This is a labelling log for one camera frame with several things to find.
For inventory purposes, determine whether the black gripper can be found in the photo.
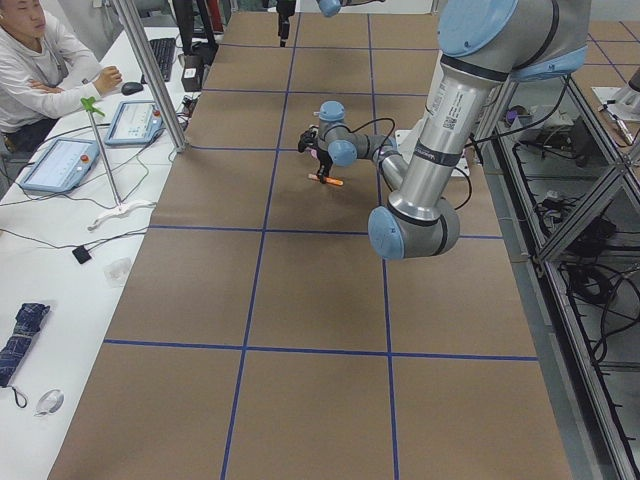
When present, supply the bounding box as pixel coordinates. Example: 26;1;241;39
316;149;334;185
277;0;296;48

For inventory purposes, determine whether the orange marker pen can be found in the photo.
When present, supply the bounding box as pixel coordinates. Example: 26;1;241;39
307;174;344;187

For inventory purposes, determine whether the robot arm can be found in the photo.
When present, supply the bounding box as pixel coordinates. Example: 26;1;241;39
315;0;591;260
275;0;376;48

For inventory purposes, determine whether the black computer monitor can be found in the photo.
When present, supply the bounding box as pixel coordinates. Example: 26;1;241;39
171;0;218;61

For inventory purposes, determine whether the black box with label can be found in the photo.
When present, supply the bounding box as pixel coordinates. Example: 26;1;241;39
181;55;204;92

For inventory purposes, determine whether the black keyboard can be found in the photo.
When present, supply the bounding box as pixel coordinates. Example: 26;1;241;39
149;37;176;82

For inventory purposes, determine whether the black computer mouse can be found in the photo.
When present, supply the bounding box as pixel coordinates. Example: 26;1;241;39
120;82;144;96

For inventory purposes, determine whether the far blue teach pendant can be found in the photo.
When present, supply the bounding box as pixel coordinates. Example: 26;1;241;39
104;100;164;147

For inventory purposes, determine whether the blue teach pendant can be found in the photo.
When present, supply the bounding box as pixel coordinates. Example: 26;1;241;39
18;138;99;193
104;100;164;147

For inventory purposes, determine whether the green clamp stand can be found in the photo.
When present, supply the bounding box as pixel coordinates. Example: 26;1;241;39
81;96;157;232

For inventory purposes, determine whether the clear plastic cup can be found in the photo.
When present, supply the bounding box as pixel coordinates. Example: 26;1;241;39
103;257;132;288

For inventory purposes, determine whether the person in white hoodie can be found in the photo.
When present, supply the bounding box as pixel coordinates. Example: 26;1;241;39
1;1;122;153

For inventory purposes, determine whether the small black puck device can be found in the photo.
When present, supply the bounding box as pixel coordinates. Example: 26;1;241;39
72;245;92;265

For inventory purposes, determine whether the near blue teach pendant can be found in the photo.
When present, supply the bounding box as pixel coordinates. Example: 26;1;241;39
18;138;99;193

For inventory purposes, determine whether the folded blue umbrella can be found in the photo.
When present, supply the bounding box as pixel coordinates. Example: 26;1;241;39
1;302;51;409

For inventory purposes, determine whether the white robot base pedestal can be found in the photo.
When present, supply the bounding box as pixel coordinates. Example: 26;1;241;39
393;127;474;180

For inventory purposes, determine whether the aluminium frame post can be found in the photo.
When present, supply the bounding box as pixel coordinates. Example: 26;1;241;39
113;0;187;153

